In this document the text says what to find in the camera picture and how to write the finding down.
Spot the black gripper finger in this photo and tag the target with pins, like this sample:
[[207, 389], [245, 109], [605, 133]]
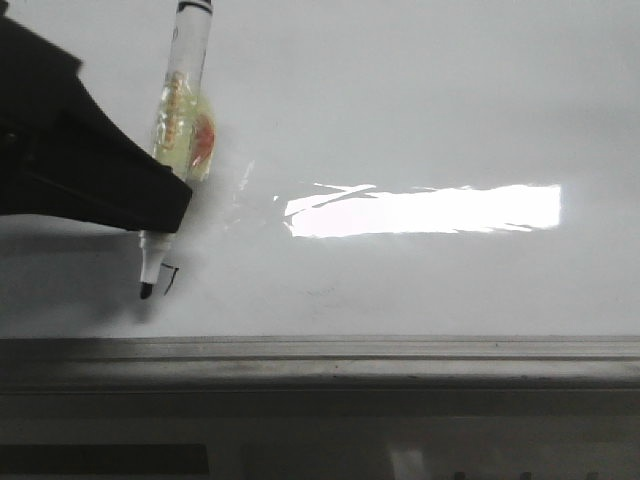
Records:
[[62, 156]]

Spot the black whiteboard marker with tape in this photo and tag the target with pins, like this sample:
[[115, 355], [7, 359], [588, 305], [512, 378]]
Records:
[[185, 131]]

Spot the white whiteboard with aluminium frame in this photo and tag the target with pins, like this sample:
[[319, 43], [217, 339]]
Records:
[[415, 207]]

